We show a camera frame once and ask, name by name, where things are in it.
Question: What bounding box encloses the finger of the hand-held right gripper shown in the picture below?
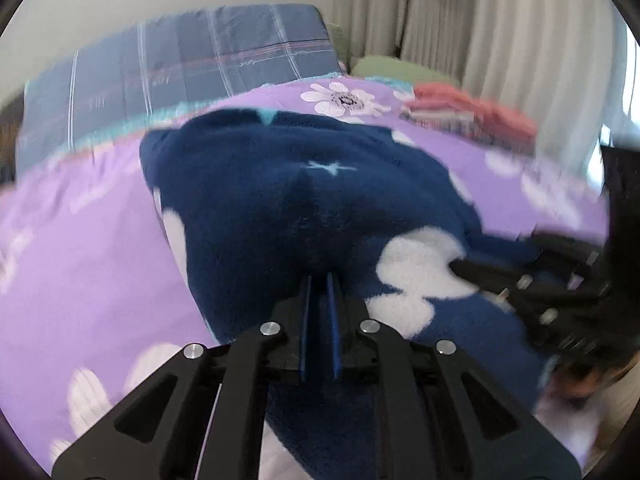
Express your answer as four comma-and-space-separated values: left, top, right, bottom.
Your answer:
450, 255, 540, 311
527, 230, 603, 267

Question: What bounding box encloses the blue plaid bedding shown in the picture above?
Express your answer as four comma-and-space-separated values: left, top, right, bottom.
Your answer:
17, 4, 346, 171

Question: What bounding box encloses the green pillow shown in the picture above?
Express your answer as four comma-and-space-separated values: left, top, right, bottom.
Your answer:
350, 55, 461, 86

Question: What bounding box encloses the cream curtain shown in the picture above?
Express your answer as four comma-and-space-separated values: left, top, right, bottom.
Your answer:
332, 0, 640, 181

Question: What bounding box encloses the pink folded garment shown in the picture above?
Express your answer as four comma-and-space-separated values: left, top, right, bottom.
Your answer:
412, 82, 538, 148

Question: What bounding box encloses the black floor lamp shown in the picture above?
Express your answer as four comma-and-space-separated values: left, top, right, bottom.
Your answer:
395, 0, 441, 58

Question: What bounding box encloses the grey patterned folded garment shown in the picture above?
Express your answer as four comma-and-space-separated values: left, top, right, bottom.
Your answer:
402, 105, 491, 143

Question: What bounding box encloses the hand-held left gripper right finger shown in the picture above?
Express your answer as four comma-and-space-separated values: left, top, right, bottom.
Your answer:
326, 272, 583, 480

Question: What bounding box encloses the person's right forearm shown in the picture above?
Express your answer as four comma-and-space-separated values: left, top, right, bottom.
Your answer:
535, 360, 631, 466

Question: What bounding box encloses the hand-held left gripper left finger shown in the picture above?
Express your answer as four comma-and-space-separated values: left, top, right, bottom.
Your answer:
52, 275, 313, 480

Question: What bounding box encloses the purple floral blanket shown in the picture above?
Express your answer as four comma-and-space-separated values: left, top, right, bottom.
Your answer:
0, 80, 613, 466

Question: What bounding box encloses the blue star fleece onesie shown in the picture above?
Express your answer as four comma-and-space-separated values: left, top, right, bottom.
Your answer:
139, 107, 561, 480

